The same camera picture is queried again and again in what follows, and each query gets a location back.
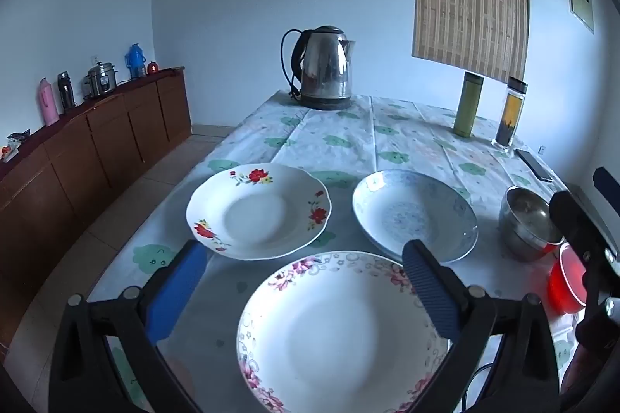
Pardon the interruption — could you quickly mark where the black smartphone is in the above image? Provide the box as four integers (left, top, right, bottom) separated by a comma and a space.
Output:
515, 148, 554, 184

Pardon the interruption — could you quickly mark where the steel rice cooker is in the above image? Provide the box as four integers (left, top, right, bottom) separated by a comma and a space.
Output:
83, 61, 119, 100

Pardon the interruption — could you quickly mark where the red bowl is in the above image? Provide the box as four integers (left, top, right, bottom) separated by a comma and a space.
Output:
548, 243, 589, 315

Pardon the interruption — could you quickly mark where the small colourful object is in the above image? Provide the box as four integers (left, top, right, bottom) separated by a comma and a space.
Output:
0, 129, 31, 163

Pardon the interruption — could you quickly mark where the black cable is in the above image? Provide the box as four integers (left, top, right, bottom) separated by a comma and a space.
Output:
460, 362, 496, 413

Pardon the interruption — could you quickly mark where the brown wooden sideboard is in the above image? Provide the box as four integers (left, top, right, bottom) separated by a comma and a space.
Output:
0, 65, 193, 346

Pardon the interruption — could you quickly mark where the pink thermos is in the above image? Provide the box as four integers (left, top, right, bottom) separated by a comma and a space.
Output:
39, 78, 60, 127

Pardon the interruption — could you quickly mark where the green cloud print tablecloth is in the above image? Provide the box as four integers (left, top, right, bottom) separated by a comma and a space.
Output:
82, 89, 596, 413

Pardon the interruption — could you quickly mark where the pink flower plate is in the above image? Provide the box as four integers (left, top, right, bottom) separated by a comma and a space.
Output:
236, 251, 453, 413

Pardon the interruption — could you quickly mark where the red flower plate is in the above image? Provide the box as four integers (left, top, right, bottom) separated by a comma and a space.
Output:
185, 162, 333, 261

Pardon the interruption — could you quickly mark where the blue patterned plate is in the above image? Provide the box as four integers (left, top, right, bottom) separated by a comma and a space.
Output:
352, 169, 479, 263

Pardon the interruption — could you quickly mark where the black kettle base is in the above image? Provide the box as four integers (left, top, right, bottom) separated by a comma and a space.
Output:
296, 93, 353, 112

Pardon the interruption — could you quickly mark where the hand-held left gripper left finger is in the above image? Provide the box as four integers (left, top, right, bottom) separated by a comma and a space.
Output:
48, 240, 214, 413

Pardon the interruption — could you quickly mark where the steel bowl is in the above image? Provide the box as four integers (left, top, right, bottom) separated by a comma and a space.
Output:
499, 185, 566, 262

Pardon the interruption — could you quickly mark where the glass tea bottle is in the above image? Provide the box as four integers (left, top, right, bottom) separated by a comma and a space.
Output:
491, 76, 528, 150

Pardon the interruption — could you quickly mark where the steel electric kettle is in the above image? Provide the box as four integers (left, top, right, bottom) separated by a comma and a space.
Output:
291, 26, 356, 101

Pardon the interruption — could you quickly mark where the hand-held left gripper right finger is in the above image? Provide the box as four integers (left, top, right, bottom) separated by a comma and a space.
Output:
402, 239, 568, 413

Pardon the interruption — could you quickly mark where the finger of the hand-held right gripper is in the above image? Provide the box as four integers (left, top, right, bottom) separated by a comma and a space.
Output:
594, 167, 620, 225
549, 190, 620, 298

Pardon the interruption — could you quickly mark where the blue thermos jug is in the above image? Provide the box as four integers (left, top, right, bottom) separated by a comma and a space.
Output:
125, 43, 147, 79

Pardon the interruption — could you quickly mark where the black thermos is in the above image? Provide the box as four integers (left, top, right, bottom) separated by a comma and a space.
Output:
57, 71, 77, 114

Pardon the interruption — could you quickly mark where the green thermos flask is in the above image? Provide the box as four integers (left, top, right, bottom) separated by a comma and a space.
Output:
453, 71, 485, 138

